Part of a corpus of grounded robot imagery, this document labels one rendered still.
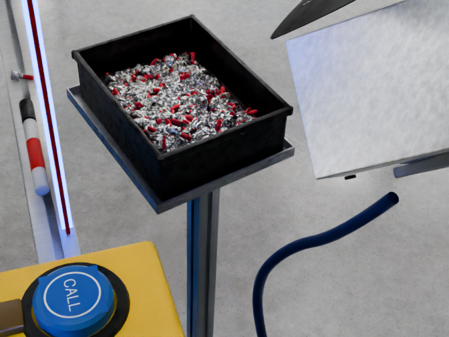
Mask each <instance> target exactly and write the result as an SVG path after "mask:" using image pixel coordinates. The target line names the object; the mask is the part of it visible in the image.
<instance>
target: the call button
mask: <svg viewBox="0 0 449 337"><path fill-rule="evenodd" d="M38 280H39V284H38V286H37V287H36V289H35V291H34V294H33V299H32V304H33V311H34V314H35V319H36V321H37V323H38V325H39V327H40V328H41V329H42V330H43V331H44V332H45V333H47V334H48V335H50V336H52V337H88V336H91V335H92V334H95V333H96V332H98V331H99V330H101V329H102V328H103V327H104V326H105V325H106V324H107V323H108V321H109V320H110V318H111V316H112V314H113V311H114V293H113V288H112V285H111V283H110V281H109V279H108V278H107V277H106V276H105V275H104V274H103V273H102V272H100V271H98V267H97V265H93V266H89V267H88V266H82V265H73V266H67V267H63V268H60V269H57V270H55V271H53V272H52V273H50V274H49V275H47V276H43V277H39V278H38Z"/></svg>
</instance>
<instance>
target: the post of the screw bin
mask: <svg viewBox="0 0 449 337"><path fill-rule="evenodd" d="M219 204H220V188H219V189H217V190H214V191H212V192H209V193H207V194H205V195H203V196H200V197H198V198H196V199H193V200H191V201H189V202H187V311H186V337H213V332H214V303H215V289H216V261H217V246H218V218H219Z"/></svg>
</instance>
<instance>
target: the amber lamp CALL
mask: <svg viewBox="0 0 449 337"><path fill-rule="evenodd" d="M25 329H26V327H25V318H24V313H23V304H22V301H21V300H20V299H14V300H9V301H6V302H0V337H5V336H10V335H14V334H18V333H22V332H24V331H25Z"/></svg>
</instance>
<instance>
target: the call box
mask: <svg viewBox="0 0 449 337"><path fill-rule="evenodd" d="M73 265H82V266H88V267H89V266H93V265H97V267H98V271H100V272H102V273H103V274H104V275H105V276H106V277H107V278H108V279H109V281H110V283H111V285H112V288H113V293H114V311H113V314H112V316H111V318H110V320H109V321H108V323H107V324H106V325H105V326H104V327H103V328H102V329H101V330H99V331H98V332H96V333H95V334H92V335H91V336H88V337H186V336H185V334H184V330H183V328H182V324H181V322H180V318H179V316H178V312H177V310H176V306H175V303H174V300H173V297H172V294H171V291H170V288H169V285H168V282H167V279H166V276H165V273H164V269H163V267H162V263H161V260H160V257H159V254H158V251H157V248H156V247H155V245H154V244H153V243H152V242H151V241H143V242H139V243H134V244H130V245H125V246H121V247H115V248H111V249H106V250H102V251H97V252H93V253H87V254H84V255H78V256H75V257H69V258H65V259H59V260H56V261H51V262H47V263H41V264H37V265H32V266H28V267H22V268H19V269H13V270H9V271H4V272H0V302H6V301H9V300H14V299H20V300H21V301H22V304H23V313H24V318H25V327H26V329H25V331H24V332H22V333H18V334H14V335H10V336H5V337H52V336H50V335H48V334H47V333H45V332H44V331H43V330H42V329H41V328H40V327H39V325H38V323H37V321H36V319H35V314H34V311H33V304H32V299H33V294H34V291H35V289H36V287H37V286H38V284H39V280H38V278H39V277H43V276H47V275H49V274H50V273H52V272H53V271H55V270H57V269H60V268H63V267H67V266H73Z"/></svg>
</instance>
